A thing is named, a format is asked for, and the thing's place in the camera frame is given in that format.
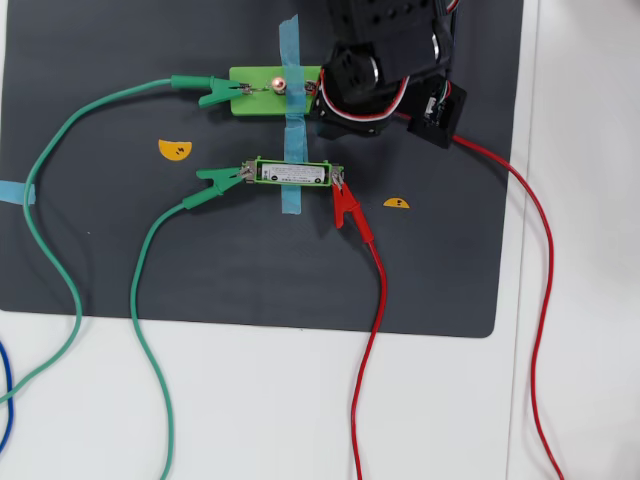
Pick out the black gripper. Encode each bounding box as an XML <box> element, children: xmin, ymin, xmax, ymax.
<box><xmin>309</xmin><ymin>94</ymin><xmax>401</xmax><ymax>140</ymax></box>

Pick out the white AA battery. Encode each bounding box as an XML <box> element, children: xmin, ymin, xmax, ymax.
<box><xmin>259</xmin><ymin>161</ymin><xmax>327</xmax><ymax>185</ymax></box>

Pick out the red lead wire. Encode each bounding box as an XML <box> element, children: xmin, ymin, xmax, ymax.
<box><xmin>349</xmin><ymin>110</ymin><xmax>566</xmax><ymax>480</ymax></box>

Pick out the red alligator clip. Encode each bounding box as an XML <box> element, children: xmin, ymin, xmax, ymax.
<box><xmin>330</xmin><ymin>167</ymin><xmax>376</xmax><ymax>245</ymax></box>

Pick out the green battery holder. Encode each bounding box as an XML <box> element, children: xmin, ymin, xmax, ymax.
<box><xmin>241</xmin><ymin>156</ymin><xmax>346</xmax><ymax>188</ymax></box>

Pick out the green alligator clip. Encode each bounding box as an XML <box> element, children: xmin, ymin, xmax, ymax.
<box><xmin>181</xmin><ymin>166</ymin><xmax>256</xmax><ymax>210</ymax></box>
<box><xmin>170</xmin><ymin>74</ymin><xmax>251</xmax><ymax>109</ymax></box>

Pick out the metal bulb socket strip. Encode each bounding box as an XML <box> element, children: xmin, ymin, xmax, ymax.
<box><xmin>238</xmin><ymin>79</ymin><xmax>320</xmax><ymax>97</ymax></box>

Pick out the blue masking tape strip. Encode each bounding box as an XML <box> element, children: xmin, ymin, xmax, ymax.
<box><xmin>281</xmin><ymin>113</ymin><xmax>307</xmax><ymax>215</ymax></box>
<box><xmin>278</xmin><ymin>13</ymin><xmax>305</xmax><ymax>126</ymax></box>

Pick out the dark grey work mat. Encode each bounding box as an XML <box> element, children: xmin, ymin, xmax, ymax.
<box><xmin>0</xmin><ymin>0</ymin><xmax>524</xmax><ymax>340</ymax></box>

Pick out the short blue tape piece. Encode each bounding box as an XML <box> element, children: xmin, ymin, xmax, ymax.
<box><xmin>0</xmin><ymin>180</ymin><xmax>37</xmax><ymax>206</ymax></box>

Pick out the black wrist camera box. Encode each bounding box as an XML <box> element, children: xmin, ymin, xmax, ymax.
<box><xmin>406</xmin><ymin>77</ymin><xmax>469</xmax><ymax>150</ymax></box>

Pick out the green bulb base plate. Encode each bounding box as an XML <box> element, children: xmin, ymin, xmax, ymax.
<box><xmin>228</xmin><ymin>64</ymin><xmax>326</xmax><ymax>117</ymax></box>

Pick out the green lead wire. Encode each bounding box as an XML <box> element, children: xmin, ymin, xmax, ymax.
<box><xmin>0</xmin><ymin>79</ymin><xmax>189</xmax><ymax>480</ymax></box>

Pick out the blue wire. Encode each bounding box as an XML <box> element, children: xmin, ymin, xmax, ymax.
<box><xmin>0</xmin><ymin>341</ymin><xmax>15</xmax><ymax>451</ymax></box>

